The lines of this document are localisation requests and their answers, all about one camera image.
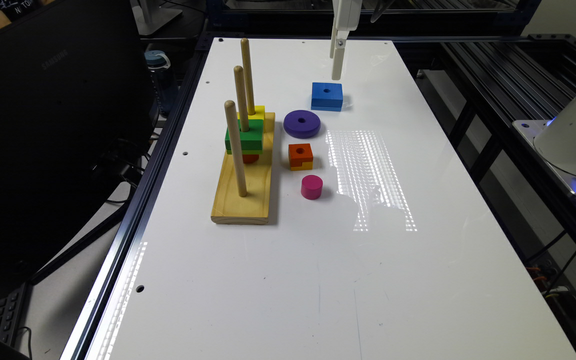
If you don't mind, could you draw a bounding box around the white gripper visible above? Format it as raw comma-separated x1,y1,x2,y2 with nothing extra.
329,0,363,81

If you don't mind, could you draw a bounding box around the blue square block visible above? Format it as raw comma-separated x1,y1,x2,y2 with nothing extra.
311,82,343,112

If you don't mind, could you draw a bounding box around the yellow square block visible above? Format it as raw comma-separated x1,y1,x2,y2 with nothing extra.
237,105,265,121

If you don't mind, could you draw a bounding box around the orange cube block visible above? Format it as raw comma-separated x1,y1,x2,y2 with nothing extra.
288,143,314,167

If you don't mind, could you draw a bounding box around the yellow block under orange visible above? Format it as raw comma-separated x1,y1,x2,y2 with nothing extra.
290,161,313,171

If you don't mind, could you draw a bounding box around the green square block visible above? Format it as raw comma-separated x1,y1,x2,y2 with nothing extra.
240,119,264,155

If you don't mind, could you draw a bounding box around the red round block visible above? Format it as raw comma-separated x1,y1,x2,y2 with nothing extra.
242,154,260,164

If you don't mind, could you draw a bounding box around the pink cylinder block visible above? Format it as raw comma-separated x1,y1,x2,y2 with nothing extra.
301,175,323,200

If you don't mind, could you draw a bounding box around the rear wooden peg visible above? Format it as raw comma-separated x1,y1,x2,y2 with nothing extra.
240,38,256,115

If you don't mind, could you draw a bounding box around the wooden peg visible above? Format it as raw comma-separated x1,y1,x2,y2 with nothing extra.
233,65,249,132
224,100,247,197
240,38,256,115

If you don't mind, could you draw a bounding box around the middle wooden peg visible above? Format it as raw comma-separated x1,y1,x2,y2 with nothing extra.
233,65,249,132

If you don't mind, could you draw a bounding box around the front wooden peg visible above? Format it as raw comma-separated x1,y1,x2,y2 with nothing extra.
224,100,247,197

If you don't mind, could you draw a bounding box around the blue water bottle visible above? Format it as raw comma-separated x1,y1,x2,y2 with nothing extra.
144,50,179,117

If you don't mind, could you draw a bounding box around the grey monitor stand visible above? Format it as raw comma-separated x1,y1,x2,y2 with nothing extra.
132,0,183,36

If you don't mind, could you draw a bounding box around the wooden peg base board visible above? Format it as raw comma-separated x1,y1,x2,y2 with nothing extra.
210,111,277,226

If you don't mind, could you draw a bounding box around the black Samsung monitor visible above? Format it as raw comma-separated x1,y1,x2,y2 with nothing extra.
0,0,155,299

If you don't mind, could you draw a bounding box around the purple ring disc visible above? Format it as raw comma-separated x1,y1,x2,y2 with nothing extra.
283,110,321,139

